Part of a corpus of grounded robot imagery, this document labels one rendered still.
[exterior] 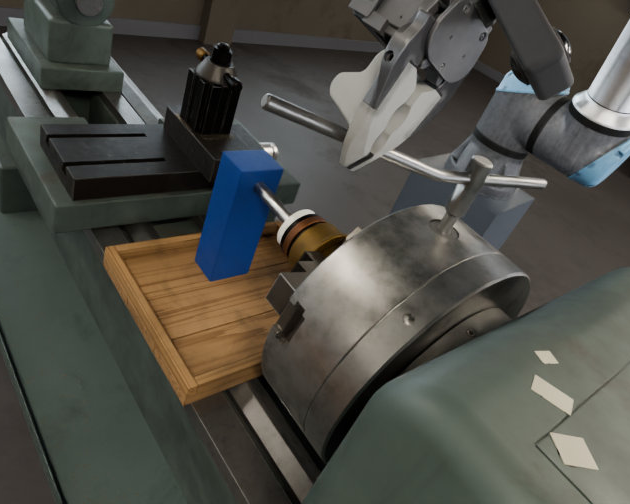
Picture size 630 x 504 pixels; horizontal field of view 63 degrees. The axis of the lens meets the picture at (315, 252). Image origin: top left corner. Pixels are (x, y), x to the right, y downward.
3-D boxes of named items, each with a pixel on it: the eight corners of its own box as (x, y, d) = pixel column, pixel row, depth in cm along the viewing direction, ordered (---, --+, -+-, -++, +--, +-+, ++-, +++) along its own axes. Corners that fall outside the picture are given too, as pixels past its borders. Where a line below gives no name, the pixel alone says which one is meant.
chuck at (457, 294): (449, 403, 79) (572, 249, 60) (288, 504, 59) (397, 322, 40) (434, 385, 80) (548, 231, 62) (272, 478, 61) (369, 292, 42)
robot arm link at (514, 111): (492, 121, 109) (528, 60, 101) (545, 155, 103) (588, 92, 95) (465, 124, 101) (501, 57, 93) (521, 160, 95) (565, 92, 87)
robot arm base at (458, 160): (466, 156, 116) (488, 117, 111) (521, 193, 110) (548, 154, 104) (432, 163, 106) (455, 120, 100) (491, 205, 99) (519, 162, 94)
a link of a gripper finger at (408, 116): (332, 149, 47) (394, 61, 44) (375, 185, 44) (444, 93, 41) (313, 139, 44) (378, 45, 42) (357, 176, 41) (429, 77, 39)
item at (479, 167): (435, 243, 57) (485, 155, 51) (445, 256, 56) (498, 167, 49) (419, 243, 56) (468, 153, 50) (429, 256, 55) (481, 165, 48)
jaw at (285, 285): (376, 306, 61) (310, 313, 52) (354, 335, 63) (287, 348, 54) (322, 247, 67) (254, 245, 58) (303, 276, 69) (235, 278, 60)
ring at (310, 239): (376, 244, 69) (336, 204, 74) (326, 255, 63) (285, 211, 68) (351, 293, 74) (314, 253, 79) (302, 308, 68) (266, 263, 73)
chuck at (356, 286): (434, 385, 80) (548, 231, 62) (272, 478, 61) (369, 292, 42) (396, 344, 85) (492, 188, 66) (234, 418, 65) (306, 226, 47)
